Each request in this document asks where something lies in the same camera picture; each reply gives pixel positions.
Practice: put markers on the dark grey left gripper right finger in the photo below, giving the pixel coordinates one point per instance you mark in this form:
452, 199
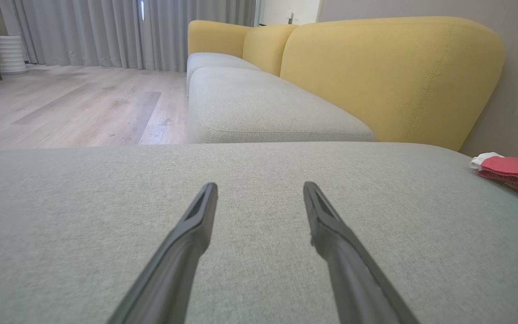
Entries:
358, 288

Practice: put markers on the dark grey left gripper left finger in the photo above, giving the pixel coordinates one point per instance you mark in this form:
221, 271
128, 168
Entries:
169, 279

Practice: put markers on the red and white shirt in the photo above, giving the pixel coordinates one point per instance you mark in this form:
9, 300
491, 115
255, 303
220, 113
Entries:
508, 165

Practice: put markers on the large grey sofa chaise cushion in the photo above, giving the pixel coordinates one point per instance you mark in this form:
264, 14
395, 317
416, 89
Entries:
61, 225

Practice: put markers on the large yellow sofa backrest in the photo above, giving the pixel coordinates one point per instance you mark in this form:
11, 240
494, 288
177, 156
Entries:
389, 81

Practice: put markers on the narrow grey sofa seat cushion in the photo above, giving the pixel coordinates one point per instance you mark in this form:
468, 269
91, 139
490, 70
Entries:
214, 60

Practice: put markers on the yellow sofa end armrest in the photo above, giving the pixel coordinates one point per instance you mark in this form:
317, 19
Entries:
216, 38

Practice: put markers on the small yellow sofa backrest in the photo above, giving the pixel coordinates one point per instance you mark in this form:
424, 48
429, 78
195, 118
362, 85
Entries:
265, 47

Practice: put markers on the grey pleated curtain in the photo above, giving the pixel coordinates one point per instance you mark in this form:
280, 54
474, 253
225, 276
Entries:
83, 31

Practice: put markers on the white ribbed plant pot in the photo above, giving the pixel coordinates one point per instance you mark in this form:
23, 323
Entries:
11, 54

